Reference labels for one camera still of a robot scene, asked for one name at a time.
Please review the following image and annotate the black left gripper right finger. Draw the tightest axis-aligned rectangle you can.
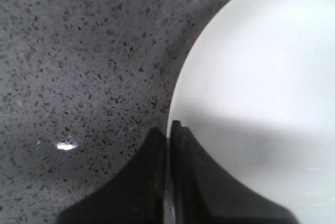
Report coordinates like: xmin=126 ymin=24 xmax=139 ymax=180
xmin=170 ymin=120 xmax=298 ymax=223

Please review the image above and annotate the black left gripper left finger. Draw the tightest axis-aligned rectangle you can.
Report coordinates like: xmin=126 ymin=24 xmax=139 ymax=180
xmin=57 ymin=128 xmax=167 ymax=223

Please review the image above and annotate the white round plate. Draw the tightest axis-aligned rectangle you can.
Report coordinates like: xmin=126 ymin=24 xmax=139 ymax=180
xmin=168 ymin=0 xmax=334 ymax=223

